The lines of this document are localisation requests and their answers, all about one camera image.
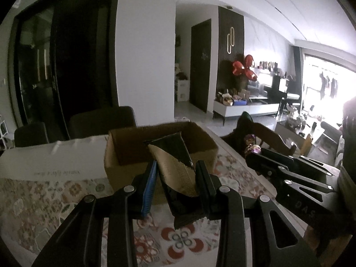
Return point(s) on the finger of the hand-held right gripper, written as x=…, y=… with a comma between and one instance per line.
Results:
x=292, y=160
x=267, y=166

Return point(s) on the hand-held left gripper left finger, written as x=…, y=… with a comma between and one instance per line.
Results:
x=148, y=193

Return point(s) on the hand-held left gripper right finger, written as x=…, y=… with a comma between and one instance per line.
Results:
x=202, y=185

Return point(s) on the black tan snack packet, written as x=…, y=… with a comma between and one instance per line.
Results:
x=178, y=178

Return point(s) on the purple candy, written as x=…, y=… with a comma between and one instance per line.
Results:
x=251, y=144

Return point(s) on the brown cardboard box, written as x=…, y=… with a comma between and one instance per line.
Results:
x=122, y=169

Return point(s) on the dark wooden chair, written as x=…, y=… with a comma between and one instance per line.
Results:
x=267, y=137

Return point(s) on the cluttered coffee table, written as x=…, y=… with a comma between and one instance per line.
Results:
x=299, y=125

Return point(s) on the dark green cloth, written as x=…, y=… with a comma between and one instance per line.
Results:
x=244, y=122

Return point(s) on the white tv cabinet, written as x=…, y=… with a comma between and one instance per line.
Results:
x=244, y=110

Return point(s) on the black upright piano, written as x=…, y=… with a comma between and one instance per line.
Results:
x=282, y=87

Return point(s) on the gift boxes on cabinet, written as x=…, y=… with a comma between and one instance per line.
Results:
x=232, y=98

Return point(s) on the wide grey dining chair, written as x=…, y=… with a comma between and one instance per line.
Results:
x=103, y=122

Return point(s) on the bright balcony window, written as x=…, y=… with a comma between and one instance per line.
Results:
x=328, y=83

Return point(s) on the floral tablecloth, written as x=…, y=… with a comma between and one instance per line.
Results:
x=55, y=200

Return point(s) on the red balloon decoration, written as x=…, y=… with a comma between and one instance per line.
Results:
x=244, y=66

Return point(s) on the dark room door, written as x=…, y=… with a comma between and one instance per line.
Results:
x=200, y=66

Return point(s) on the small grey dining chair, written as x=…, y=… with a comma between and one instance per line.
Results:
x=30, y=134

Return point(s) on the dark glass sliding door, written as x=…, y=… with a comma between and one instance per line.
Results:
x=69, y=61

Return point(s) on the white cube shelf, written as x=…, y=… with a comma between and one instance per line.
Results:
x=4, y=132

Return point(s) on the wall shelf with ornaments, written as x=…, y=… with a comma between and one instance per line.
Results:
x=274, y=68

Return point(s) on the gold wall ornament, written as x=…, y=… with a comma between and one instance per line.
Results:
x=230, y=40

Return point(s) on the dark slatted wall panel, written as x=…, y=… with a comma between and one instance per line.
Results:
x=230, y=14

